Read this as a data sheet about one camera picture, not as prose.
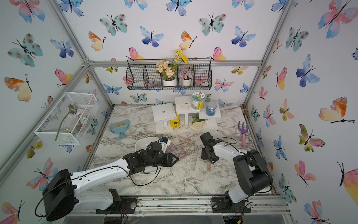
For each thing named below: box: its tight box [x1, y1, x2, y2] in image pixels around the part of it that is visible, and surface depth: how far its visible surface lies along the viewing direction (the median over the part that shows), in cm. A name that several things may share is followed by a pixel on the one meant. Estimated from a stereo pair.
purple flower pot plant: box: [178, 68, 194, 87], surface depth 92 cm
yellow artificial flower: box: [173, 48, 189, 65], surface depth 84 cm
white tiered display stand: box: [151, 95, 222, 134], surface depth 100 cm
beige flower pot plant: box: [156, 60, 178, 87], surface depth 84 cm
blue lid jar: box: [205, 100, 217, 117], surface depth 91 cm
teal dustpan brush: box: [109, 119, 131, 140], surface depth 107 cm
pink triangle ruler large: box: [177, 134, 192, 145], surface depth 103 cm
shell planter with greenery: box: [191, 117, 209, 129], surface depth 100 cm
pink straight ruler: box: [206, 160, 212, 172], surface depth 88 cm
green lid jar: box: [191, 91, 206, 111], surface depth 85 cm
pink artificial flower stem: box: [54, 102, 83, 141], surface depth 76 cm
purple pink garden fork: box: [237, 121, 249, 148], surface depth 107 cm
